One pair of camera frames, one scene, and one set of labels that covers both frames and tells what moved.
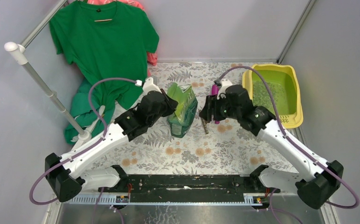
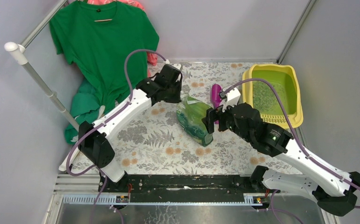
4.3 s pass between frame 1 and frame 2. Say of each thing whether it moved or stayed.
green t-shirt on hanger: stayed
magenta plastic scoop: stayed
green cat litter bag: moved
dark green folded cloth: stayed
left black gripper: moved
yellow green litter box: stayed
